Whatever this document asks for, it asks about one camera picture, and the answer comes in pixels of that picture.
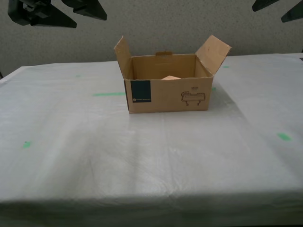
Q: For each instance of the brown cardboard box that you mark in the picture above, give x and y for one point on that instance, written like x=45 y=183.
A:
x=170 y=97

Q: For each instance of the white plastic table cover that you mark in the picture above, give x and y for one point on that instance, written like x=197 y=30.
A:
x=165 y=153

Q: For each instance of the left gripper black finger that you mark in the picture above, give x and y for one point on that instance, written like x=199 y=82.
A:
x=54 y=20
x=90 y=8

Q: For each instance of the light wooden block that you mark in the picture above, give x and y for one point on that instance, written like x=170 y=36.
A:
x=171 y=77

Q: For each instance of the green tape strip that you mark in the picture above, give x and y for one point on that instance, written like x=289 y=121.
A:
x=107 y=94

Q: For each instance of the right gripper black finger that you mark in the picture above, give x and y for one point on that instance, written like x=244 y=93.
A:
x=262 y=5
x=294 y=13

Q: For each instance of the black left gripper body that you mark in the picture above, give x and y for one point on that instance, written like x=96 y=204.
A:
x=35 y=6

